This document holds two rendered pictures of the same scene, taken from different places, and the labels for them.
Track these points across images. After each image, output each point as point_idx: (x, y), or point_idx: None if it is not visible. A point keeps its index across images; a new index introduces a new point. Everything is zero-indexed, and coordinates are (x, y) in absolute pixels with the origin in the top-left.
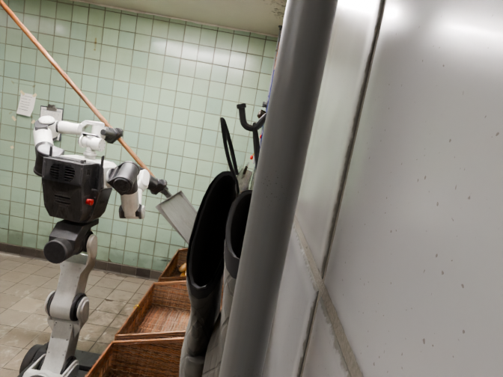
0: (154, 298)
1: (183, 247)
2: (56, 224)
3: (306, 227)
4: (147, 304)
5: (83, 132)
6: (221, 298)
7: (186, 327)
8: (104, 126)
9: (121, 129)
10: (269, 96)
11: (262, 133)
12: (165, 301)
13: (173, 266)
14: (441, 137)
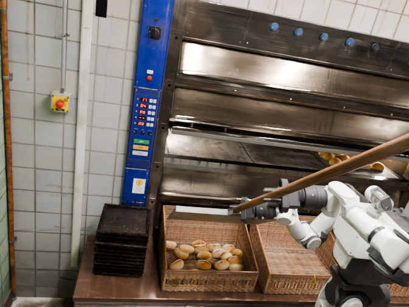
0: (248, 293)
1: (76, 296)
2: (380, 287)
3: None
4: (277, 287)
5: (388, 196)
6: (251, 234)
7: (274, 264)
8: (321, 186)
9: (281, 178)
10: (171, 24)
11: (164, 75)
12: (262, 276)
13: (188, 281)
14: None
